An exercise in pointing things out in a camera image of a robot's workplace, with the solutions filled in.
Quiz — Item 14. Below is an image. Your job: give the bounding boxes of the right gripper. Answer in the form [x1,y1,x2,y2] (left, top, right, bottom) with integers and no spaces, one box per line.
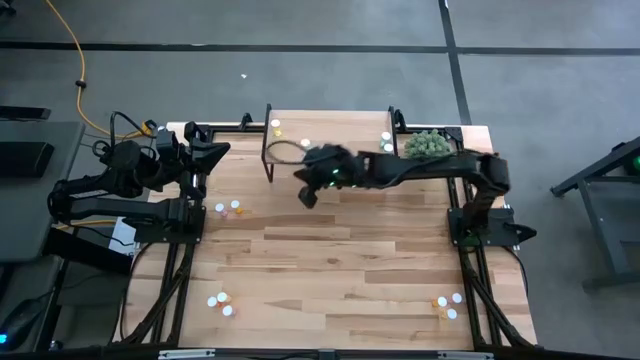
[292,145,362,210]

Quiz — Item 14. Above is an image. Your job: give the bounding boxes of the white paper sheet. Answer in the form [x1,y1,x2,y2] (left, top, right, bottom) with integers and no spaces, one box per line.
[108,217,142,257]

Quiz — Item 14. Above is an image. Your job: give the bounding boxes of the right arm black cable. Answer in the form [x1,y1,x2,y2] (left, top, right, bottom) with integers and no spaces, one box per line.
[264,139,311,166]

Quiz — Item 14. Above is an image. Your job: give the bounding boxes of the black metal stand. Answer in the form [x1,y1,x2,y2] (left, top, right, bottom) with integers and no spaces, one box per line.
[549,134,640,291]

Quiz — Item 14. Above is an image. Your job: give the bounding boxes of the silver metal bracket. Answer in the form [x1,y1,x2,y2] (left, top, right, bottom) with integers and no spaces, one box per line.
[157,349,216,360]
[438,350,495,360]

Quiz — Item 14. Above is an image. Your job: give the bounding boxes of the yellow power cable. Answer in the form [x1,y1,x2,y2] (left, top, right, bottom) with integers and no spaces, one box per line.
[57,218,117,231]
[44,0,154,140]

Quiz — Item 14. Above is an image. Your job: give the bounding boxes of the black flat bar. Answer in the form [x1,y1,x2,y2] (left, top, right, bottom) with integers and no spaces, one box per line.
[0,105,53,122]

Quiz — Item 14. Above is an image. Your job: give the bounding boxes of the black aluminium frame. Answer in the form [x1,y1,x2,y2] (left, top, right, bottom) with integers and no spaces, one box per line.
[113,112,539,351]

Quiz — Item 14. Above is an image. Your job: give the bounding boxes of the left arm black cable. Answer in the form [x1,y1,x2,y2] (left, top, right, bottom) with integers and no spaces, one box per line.
[91,110,156,161]

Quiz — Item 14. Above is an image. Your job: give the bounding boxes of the black device blue light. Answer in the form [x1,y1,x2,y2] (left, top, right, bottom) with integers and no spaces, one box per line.
[0,298,46,352]

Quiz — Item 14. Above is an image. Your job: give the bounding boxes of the green potted plant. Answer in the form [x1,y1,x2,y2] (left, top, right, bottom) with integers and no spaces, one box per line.
[403,128,454,161]

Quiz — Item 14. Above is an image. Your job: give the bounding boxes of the grey office desk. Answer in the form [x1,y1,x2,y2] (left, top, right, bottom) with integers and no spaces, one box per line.
[0,119,86,265]

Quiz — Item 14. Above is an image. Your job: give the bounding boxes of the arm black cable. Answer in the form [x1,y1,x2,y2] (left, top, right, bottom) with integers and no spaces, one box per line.
[264,139,311,166]
[91,110,156,161]

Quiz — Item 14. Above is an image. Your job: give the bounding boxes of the black desk leg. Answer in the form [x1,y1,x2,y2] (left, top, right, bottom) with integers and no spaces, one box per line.
[42,227,134,276]

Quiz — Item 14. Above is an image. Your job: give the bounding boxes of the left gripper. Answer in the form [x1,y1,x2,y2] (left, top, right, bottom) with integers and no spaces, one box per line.
[157,121,232,200]

